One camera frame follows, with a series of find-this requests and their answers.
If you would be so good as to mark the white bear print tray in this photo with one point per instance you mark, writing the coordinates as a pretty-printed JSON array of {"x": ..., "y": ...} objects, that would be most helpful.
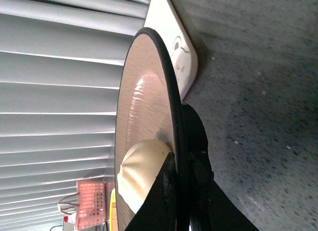
[{"x": 163, "y": 18}]

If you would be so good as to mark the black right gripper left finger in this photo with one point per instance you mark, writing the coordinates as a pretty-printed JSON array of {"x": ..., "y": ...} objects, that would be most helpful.
[{"x": 158, "y": 212}]

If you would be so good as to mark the grey pleated curtain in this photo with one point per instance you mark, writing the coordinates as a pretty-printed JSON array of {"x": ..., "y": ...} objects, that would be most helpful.
[{"x": 61, "y": 63}]

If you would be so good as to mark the red perforated rack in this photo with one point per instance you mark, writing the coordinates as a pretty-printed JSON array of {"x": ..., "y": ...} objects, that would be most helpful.
[{"x": 91, "y": 198}]

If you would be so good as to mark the white steamed bun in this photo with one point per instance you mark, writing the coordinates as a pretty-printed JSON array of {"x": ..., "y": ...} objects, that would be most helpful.
[{"x": 138, "y": 171}]

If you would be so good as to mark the beige plate with black rim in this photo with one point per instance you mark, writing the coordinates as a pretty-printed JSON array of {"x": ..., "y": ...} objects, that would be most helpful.
[{"x": 150, "y": 108}]

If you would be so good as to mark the yellow rimmed wooden steamer basket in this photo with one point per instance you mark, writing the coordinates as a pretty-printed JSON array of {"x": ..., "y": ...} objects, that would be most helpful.
[{"x": 113, "y": 223}]

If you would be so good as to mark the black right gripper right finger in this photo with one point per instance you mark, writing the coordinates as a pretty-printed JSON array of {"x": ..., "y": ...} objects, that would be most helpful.
[{"x": 210, "y": 208}]

